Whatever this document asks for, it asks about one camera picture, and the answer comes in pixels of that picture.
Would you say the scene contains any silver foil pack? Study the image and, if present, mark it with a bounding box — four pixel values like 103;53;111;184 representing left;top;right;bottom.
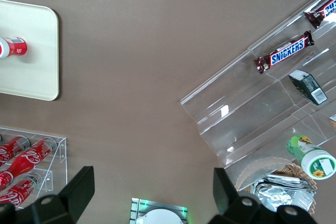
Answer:
250;173;318;214

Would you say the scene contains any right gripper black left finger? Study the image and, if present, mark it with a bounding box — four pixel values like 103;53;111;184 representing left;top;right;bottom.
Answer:
0;165;96;224

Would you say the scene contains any brown Snickers bar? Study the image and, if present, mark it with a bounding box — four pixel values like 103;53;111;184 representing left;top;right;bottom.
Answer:
253;30;315;76
303;0;336;29

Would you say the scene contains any clear acrylic stepped shelf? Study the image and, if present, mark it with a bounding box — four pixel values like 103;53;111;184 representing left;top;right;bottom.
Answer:
180;0;336;193

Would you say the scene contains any clear acrylic bottle rack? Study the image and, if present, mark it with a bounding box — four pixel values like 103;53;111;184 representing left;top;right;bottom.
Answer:
0;126;69;209

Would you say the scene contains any small dark green box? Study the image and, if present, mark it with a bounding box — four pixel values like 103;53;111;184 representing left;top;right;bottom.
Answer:
288;69;329;105

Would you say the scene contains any red Coca-Cola bottle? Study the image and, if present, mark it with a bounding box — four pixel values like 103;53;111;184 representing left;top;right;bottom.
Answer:
0;173;43;208
0;137;57;187
0;135;32;168

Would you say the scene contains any metal base plate of right arm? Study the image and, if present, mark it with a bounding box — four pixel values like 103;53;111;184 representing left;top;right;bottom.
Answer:
130;197;189;224

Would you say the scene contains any beige plastic tray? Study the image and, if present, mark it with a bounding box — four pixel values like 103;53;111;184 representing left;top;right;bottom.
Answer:
0;0;60;102

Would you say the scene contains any light wicker basket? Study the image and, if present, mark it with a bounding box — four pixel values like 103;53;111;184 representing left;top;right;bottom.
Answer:
235;155;319;215

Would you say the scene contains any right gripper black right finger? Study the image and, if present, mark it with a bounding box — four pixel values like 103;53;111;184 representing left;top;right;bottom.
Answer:
206;167;320;224

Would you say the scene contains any brown table cover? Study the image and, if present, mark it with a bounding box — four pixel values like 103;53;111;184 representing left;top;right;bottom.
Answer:
0;0;336;224

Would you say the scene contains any green white plastic bottle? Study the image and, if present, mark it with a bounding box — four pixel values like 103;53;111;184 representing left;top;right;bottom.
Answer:
286;134;336;182

